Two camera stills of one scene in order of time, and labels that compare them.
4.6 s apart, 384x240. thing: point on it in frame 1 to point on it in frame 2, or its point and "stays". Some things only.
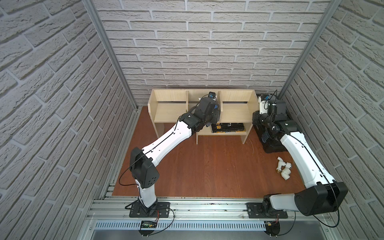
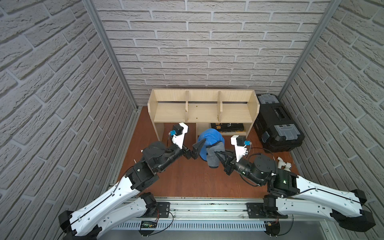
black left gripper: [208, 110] to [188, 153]
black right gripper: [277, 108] to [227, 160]
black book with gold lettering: [228, 127] stays
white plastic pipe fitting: [284, 167] stays
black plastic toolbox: [272, 144] stays
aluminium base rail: [109, 214] stays
